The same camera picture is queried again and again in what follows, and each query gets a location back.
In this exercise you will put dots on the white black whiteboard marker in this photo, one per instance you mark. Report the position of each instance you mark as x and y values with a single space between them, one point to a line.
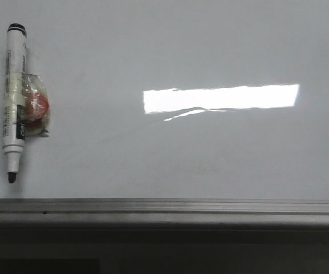
14 127

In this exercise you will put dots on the red magnet taped to marker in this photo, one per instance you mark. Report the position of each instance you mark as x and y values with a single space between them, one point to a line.
37 115

